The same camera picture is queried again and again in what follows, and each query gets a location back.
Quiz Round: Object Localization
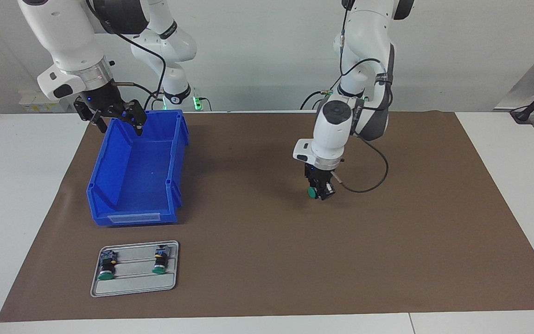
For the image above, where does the blue plastic storage bin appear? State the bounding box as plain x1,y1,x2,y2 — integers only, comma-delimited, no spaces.
86,109,190,227

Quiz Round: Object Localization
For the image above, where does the white cardboard box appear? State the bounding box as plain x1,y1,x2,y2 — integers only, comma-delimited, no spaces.
18,90,70,113

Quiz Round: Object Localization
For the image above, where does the black base cable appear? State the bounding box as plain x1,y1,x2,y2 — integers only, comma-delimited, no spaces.
145,90,165,111
299,88,337,110

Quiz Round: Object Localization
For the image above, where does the grey plastic tray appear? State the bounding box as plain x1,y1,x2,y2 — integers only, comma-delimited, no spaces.
90,240,179,298

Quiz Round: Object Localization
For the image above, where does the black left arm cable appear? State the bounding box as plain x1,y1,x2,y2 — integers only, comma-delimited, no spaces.
334,0,394,193

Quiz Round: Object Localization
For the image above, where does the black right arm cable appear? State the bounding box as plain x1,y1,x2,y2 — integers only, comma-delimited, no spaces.
86,0,166,109

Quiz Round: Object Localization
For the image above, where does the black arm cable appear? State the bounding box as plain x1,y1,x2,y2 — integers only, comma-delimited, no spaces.
86,0,166,109
334,0,394,193

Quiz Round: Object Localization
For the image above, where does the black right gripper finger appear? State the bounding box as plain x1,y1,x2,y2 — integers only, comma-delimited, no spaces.
121,99,148,136
73,100,108,134

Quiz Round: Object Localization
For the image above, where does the green push button switch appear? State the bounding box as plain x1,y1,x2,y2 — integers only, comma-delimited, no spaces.
98,250,118,282
307,183,330,200
152,245,171,275

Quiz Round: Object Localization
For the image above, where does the brown table mat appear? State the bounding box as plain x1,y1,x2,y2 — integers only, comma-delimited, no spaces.
0,110,534,323

